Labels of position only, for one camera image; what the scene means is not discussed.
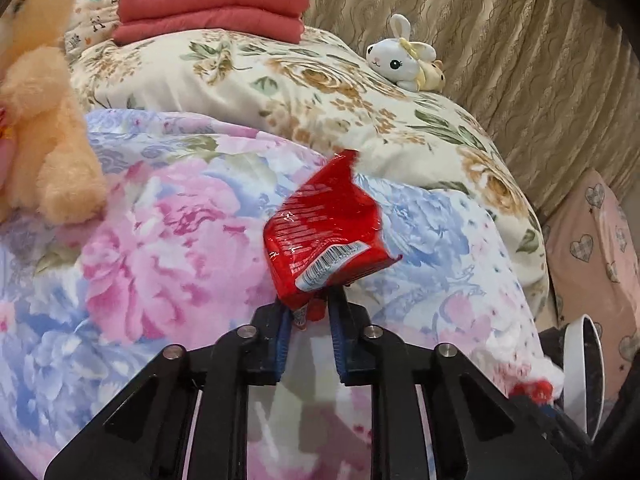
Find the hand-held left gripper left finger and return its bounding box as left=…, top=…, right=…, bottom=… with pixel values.
left=44, top=300, right=296, bottom=480

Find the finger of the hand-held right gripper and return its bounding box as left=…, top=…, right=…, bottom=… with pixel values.
left=512, top=397, right=598, bottom=480

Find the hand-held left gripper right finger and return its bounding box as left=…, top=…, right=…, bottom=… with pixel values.
left=327, top=285, right=573, bottom=480

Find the small red wrapper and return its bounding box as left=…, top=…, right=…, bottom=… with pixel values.
left=515, top=380, right=554, bottom=405

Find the red snack packet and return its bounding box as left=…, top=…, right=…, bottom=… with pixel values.
left=263, top=149, right=403, bottom=328

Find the pink and blue floral quilt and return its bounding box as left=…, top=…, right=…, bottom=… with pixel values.
left=0, top=107, right=566, bottom=480

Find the pink heart-print pillow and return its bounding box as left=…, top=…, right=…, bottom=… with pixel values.
left=542, top=167, right=640, bottom=401

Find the cream floral pillow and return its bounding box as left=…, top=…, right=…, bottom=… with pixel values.
left=67, top=25, right=551, bottom=321

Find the yellow bear plush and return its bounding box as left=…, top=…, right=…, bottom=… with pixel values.
left=422, top=57, right=446, bottom=93

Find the white rabbit plush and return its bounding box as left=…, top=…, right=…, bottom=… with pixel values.
left=366, top=14, right=436, bottom=92

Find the orange teddy bear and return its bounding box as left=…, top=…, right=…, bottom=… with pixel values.
left=0, top=0, right=108, bottom=223

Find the red folded blanket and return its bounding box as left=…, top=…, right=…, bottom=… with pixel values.
left=111, top=0, right=311, bottom=45

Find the beige patterned curtain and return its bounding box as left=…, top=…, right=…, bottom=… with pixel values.
left=300, top=0, right=640, bottom=221

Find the white cartoon print sheet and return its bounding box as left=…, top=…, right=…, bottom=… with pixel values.
left=62, top=0, right=128, bottom=58

